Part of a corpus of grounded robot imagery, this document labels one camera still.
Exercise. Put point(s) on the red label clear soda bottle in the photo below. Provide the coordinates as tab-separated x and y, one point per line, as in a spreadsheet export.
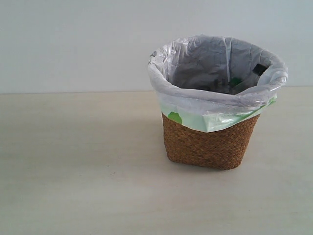
253	78

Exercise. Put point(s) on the woven brown waste basket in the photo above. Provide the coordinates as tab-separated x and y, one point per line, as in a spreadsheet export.
222	149

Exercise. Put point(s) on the green label water bottle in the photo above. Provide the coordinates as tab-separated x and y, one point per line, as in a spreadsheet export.
234	82

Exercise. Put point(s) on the white green plastic bin liner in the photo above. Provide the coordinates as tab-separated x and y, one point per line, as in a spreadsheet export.
190	77

